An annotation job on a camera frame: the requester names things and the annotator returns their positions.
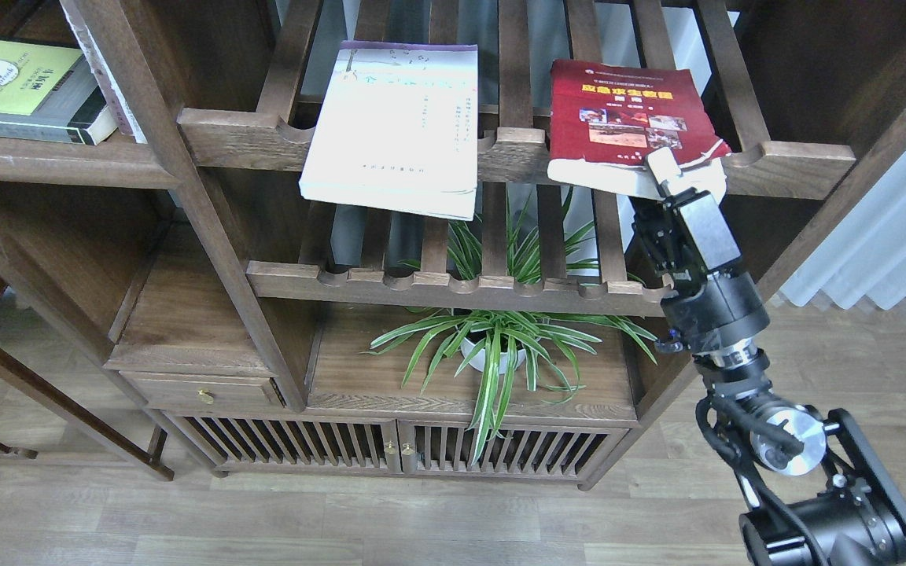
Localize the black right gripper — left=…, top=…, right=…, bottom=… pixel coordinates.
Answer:
left=633, top=148, right=770, bottom=358

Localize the red paperback book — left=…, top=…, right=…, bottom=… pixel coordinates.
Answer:
left=547, top=60, right=731, bottom=200

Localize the green and grey book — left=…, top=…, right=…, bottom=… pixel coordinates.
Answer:
left=0, top=37, right=118, bottom=145

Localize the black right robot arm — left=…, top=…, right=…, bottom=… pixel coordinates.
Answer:
left=634, top=148, right=906, bottom=565

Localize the green spider plant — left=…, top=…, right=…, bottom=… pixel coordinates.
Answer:
left=363, top=197, right=656, bottom=465

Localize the white window curtain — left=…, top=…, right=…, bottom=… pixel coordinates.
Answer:
left=780, top=152, right=906, bottom=309

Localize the white plant pot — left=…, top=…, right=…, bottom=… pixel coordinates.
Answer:
left=459, top=329, right=526, bottom=375

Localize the white paperback book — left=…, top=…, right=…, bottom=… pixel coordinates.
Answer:
left=299, top=42, right=478, bottom=221

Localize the brass drawer knob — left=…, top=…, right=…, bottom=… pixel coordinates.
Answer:
left=197, top=389, right=215, bottom=405

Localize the dark wooden bookshelf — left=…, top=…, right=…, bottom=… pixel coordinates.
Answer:
left=0, top=1, right=906, bottom=490

